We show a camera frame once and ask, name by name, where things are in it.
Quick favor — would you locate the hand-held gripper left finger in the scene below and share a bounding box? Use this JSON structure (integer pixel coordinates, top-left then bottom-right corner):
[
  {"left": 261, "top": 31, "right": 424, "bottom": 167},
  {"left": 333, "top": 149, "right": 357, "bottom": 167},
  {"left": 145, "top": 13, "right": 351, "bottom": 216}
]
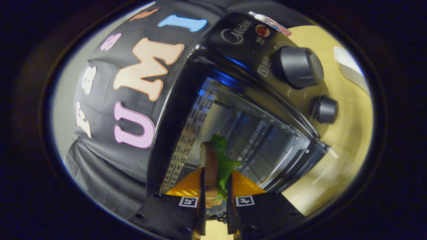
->
[{"left": 128, "top": 167, "right": 206, "bottom": 239}]

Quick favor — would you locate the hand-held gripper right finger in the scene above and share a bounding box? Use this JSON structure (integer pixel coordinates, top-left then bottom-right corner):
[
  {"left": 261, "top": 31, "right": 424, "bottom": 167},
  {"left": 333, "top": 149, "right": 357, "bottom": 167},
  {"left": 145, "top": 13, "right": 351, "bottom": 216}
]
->
[{"left": 227, "top": 171, "right": 305, "bottom": 239}]

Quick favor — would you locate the lettuce sandwich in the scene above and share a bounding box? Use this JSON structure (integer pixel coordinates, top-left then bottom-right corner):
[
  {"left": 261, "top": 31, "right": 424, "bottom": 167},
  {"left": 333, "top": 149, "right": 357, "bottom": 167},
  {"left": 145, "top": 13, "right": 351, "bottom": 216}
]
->
[{"left": 199, "top": 134, "right": 242, "bottom": 209}]

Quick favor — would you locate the black toaster oven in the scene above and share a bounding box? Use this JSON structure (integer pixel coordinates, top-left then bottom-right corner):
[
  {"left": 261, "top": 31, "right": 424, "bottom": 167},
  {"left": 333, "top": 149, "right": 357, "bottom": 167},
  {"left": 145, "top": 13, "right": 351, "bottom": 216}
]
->
[{"left": 147, "top": 13, "right": 339, "bottom": 215}]

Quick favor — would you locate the white rectangular plate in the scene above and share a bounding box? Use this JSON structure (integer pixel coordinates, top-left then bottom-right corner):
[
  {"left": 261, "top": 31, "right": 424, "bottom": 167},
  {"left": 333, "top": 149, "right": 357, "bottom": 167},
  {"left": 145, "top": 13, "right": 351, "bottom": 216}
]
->
[{"left": 334, "top": 46, "right": 371, "bottom": 96}]

